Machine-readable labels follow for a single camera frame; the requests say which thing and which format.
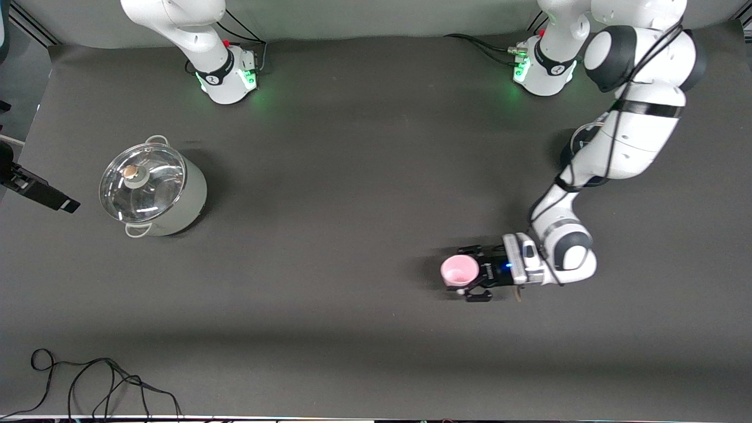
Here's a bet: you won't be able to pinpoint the pink plastic cup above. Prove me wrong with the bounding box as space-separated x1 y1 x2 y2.
441 254 480 288

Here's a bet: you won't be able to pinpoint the dark grey table mat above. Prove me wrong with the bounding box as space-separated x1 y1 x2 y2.
0 23 752 419

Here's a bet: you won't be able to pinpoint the large glass pot lid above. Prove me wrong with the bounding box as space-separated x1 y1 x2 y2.
99 143 187 224

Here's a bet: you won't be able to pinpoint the dark blue saucepan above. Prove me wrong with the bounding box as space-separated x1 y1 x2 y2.
559 126 615 189

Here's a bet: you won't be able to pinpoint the glass lid with blue knob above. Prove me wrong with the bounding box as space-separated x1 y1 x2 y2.
571 122 606 147

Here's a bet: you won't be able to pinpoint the black metal rail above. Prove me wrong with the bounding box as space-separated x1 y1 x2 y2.
9 3 61 46

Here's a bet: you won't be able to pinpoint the grey-green two-handled pot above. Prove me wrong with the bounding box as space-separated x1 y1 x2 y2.
99 135 207 239

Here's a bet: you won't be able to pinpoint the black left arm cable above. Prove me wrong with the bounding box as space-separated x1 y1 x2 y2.
526 18 685 236

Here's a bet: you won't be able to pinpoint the thin black loose cable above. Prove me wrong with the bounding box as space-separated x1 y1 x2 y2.
0 348 183 419

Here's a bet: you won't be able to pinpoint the black left arm base cables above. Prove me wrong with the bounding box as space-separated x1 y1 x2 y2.
444 12 547 66

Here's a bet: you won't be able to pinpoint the black arm base cables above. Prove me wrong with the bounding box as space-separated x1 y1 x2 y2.
185 9 268 76
444 12 547 66

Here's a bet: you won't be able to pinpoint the black right arm base cables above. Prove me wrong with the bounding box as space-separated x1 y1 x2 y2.
185 9 268 76

